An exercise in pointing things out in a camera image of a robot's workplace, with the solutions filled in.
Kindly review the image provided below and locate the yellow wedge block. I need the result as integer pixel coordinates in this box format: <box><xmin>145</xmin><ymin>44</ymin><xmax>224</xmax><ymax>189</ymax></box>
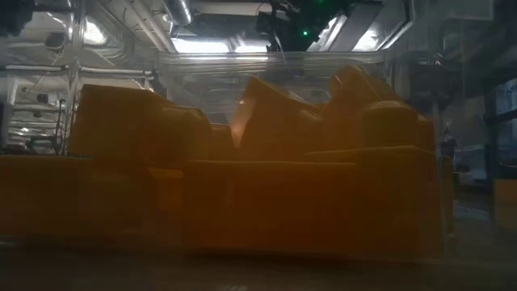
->
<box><xmin>182</xmin><ymin>159</ymin><xmax>359</xmax><ymax>255</ymax></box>

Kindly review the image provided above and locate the clear plastic bin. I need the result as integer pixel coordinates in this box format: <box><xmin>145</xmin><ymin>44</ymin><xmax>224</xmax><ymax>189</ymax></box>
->
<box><xmin>0</xmin><ymin>0</ymin><xmax>460</xmax><ymax>291</ymax></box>
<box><xmin>167</xmin><ymin>72</ymin><xmax>338</xmax><ymax>126</ymax></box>

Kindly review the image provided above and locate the ceiling tube light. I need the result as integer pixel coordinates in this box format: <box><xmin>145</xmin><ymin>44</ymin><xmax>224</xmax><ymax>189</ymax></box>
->
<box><xmin>171</xmin><ymin>37</ymin><xmax>230</xmax><ymax>54</ymax></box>
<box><xmin>322</xmin><ymin>15</ymin><xmax>348</xmax><ymax>45</ymax></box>

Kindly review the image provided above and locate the yellow block with stud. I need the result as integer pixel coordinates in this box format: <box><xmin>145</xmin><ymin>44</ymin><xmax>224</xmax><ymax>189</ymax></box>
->
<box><xmin>302</xmin><ymin>99</ymin><xmax>444</xmax><ymax>259</ymax></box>

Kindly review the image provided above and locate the dark round object yellow band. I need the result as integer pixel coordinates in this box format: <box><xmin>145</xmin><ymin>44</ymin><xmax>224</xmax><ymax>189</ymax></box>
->
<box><xmin>44</xmin><ymin>32</ymin><xmax>67</xmax><ymax>50</ymax></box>

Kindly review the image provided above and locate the white storage shelf rack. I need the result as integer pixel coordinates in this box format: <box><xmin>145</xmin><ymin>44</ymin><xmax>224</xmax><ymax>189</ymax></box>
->
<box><xmin>0</xmin><ymin>62</ymin><xmax>157</xmax><ymax>154</ymax></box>

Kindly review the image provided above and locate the bluish window pane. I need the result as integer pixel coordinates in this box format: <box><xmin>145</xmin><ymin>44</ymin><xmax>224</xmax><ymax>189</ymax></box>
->
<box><xmin>494</xmin><ymin>78</ymin><xmax>517</xmax><ymax>116</ymax></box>

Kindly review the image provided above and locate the silver ceiling duct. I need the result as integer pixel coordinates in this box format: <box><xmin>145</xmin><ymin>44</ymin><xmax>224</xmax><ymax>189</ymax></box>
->
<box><xmin>163</xmin><ymin>0</ymin><xmax>193</xmax><ymax>26</ymax></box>

